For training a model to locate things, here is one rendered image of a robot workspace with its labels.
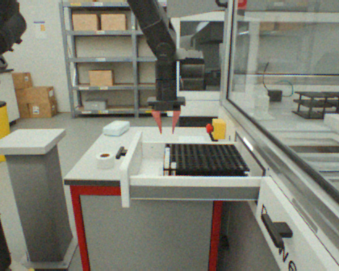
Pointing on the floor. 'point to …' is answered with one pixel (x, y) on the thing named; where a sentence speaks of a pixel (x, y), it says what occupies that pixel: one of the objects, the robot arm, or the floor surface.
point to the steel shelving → (104, 58)
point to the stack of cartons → (33, 97)
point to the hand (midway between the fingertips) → (166, 131)
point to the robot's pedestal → (39, 196)
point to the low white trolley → (140, 215)
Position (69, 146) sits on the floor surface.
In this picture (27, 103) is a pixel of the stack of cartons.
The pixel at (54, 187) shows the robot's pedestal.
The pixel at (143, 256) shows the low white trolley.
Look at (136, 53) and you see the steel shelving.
